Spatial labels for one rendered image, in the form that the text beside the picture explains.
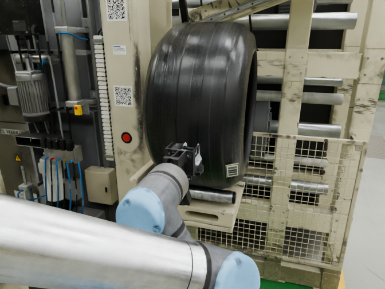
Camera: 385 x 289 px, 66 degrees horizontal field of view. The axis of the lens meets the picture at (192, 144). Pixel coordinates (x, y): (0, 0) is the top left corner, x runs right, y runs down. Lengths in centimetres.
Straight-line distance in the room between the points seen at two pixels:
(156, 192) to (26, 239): 25
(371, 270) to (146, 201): 202
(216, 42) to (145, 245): 63
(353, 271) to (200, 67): 182
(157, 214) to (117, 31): 74
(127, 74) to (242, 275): 82
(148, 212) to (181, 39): 57
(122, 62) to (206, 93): 40
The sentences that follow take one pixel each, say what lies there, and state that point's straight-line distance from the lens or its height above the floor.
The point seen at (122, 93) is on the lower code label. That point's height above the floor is 123.
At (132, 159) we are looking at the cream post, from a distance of 118.
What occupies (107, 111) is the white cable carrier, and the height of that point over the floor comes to 116.
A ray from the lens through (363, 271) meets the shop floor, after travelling 235.
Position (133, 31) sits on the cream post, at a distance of 107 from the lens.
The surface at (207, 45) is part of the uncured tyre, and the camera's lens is 88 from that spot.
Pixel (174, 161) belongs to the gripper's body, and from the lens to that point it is 64.
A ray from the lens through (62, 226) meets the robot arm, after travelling 35.
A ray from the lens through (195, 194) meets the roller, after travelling 105.
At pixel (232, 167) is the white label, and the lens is 88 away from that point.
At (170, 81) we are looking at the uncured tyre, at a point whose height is 130.
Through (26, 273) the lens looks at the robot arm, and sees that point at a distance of 36.
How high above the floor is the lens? 141
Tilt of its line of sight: 20 degrees down
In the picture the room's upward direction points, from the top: straight up
